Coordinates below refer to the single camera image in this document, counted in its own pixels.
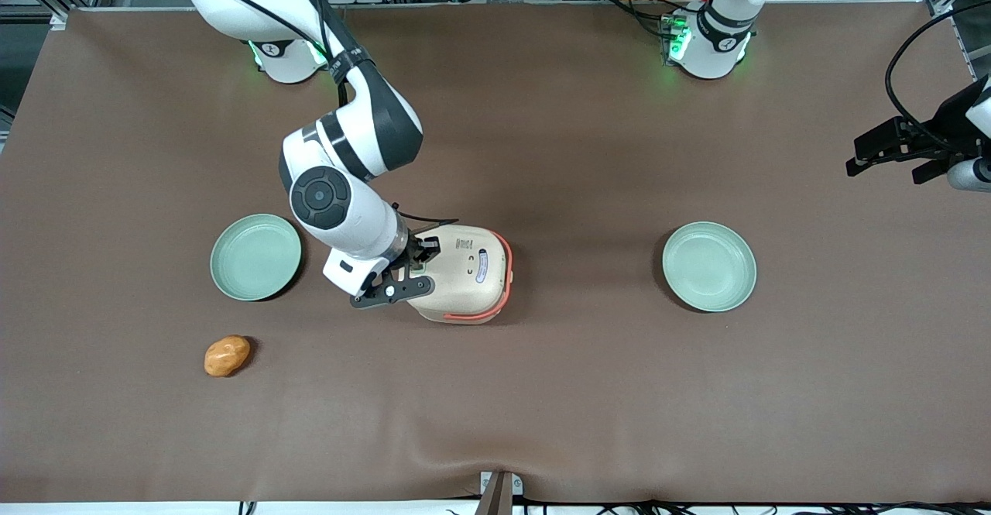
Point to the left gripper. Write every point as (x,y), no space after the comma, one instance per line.
(946,123)

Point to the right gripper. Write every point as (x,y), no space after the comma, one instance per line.
(413,250)

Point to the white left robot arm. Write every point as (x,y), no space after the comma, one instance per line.
(716,42)

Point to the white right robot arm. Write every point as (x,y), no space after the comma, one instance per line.
(341,197)

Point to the pale green plate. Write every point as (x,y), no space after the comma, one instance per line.
(709,266)
(255,257)

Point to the brown table mat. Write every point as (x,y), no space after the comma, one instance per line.
(542,399)

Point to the orange-brown bread roll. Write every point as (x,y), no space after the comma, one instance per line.
(226,356)

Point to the metal table clamp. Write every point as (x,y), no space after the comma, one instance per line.
(499,492)

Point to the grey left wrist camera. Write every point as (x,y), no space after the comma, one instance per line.
(972,176)

